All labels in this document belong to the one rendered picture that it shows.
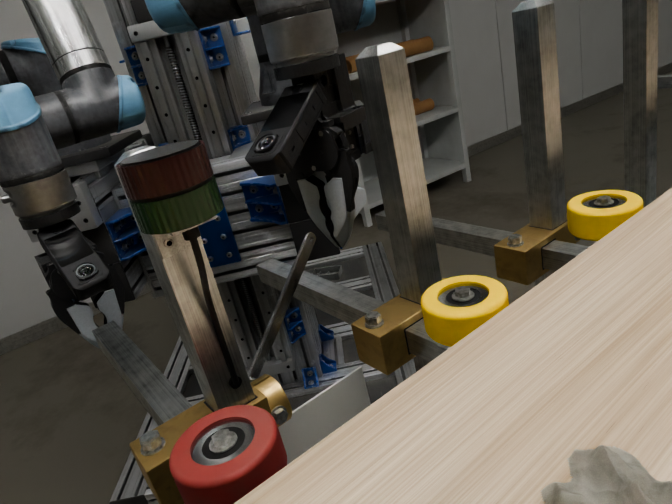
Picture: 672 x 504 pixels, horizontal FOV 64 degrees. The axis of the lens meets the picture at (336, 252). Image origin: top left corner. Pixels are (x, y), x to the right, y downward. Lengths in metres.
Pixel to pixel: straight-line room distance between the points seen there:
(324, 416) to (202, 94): 0.84
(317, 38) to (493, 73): 4.04
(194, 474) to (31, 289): 2.85
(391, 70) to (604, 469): 0.38
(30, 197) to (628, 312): 0.65
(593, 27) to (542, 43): 4.85
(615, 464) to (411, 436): 0.12
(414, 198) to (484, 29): 3.98
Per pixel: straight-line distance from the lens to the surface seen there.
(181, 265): 0.44
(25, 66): 1.26
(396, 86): 0.54
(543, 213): 0.78
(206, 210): 0.37
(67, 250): 0.73
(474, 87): 4.43
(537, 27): 0.72
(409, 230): 0.57
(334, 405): 0.62
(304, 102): 0.56
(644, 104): 0.97
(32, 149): 0.74
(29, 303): 3.23
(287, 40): 0.57
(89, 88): 0.86
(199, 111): 1.29
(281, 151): 0.51
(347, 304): 0.66
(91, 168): 1.23
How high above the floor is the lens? 1.16
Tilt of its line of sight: 22 degrees down
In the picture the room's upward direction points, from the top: 14 degrees counter-clockwise
